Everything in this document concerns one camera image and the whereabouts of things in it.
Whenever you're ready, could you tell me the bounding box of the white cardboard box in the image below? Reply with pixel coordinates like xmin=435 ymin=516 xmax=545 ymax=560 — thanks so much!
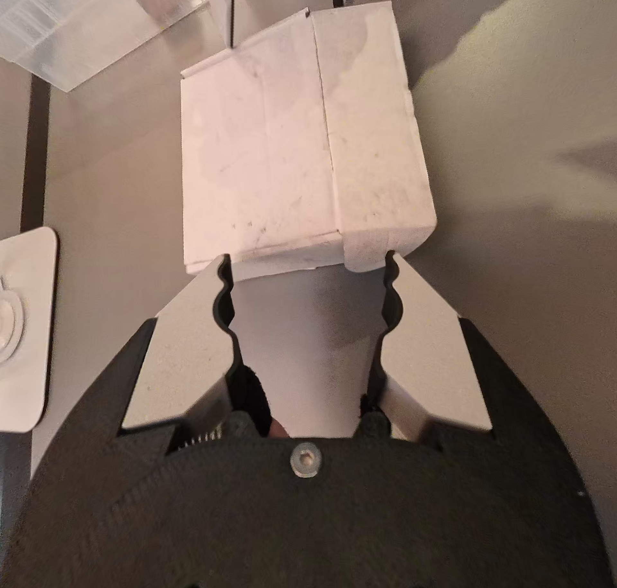
xmin=181 ymin=0 xmax=438 ymax=280

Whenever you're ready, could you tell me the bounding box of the clear plastic bin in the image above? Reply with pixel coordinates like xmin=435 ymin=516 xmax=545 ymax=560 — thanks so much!
xmin=0 ymin=0 xmax=210 ymax=92

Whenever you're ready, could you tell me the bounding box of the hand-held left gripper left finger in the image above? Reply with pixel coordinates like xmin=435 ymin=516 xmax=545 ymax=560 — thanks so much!
xmin=121 ymin=254 xmax=243 ymax=430

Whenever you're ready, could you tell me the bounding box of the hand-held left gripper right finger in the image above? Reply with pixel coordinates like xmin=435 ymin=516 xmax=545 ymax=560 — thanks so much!
xmin=361 ymin=250 xmax=493 ymax=440

